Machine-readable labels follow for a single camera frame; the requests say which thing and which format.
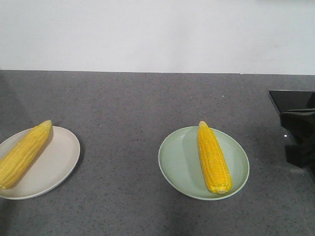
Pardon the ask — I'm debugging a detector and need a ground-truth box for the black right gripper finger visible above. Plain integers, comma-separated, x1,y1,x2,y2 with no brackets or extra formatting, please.
280,109,315,168

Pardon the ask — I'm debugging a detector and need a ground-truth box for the bright yellow corn cob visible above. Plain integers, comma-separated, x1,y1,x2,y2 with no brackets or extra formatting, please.
197,121,232,194

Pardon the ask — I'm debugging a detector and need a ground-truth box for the pale orange-yellow corn cob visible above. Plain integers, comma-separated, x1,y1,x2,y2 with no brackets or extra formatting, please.
0,120,52,189

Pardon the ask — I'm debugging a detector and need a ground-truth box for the black glossy cooktop panel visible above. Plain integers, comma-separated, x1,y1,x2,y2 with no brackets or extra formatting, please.
269,90,315,177

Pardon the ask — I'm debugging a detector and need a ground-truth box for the light green round plate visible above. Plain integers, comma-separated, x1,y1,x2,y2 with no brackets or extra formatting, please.
158,126,250,201

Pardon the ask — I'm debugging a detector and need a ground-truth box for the white round plate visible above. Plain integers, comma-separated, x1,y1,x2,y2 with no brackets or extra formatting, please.
0,126,81,200

